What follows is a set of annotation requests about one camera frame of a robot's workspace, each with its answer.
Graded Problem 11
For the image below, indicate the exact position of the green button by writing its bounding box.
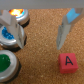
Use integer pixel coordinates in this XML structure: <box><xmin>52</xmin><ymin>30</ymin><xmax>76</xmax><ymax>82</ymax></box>
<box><xmin>0</xmin><ymin>50</ymin><xmax>23</xmax><ymax>84</ymax></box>

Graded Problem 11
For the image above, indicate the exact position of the blue button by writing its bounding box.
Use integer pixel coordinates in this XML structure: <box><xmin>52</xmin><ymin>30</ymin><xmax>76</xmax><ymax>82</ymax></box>
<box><xmin>0</xmin><ymin>23</ymin><xmax>27</xmax><ymax>52</ymax></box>

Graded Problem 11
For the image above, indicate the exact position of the red button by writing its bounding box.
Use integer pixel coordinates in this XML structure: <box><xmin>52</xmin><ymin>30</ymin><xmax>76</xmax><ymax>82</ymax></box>
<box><xmin>7</xmin><ymin>7</ymin><xmax>31</xmax><ymax>27</ymax></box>

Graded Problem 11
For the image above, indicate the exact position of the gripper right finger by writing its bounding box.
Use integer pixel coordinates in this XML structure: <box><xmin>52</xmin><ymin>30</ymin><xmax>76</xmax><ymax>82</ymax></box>
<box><xmin>55</xmin><ymin>7</ymin><xmax>84</xmax><ymax>51</ymax></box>

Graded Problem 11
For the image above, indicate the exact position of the pink block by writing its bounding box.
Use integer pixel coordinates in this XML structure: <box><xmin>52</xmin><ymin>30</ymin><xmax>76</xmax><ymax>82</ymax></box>
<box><xmin>58</xmin><ymin>52</ymin><xmax>80</xmax><ymax>75</ymax></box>

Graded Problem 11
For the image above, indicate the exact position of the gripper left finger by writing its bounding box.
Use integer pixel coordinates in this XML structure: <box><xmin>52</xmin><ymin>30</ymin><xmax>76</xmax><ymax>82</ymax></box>
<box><xmin>0</xmin><ymin>10</ymin><xmax>27</xmax><ymax>49</ymax></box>

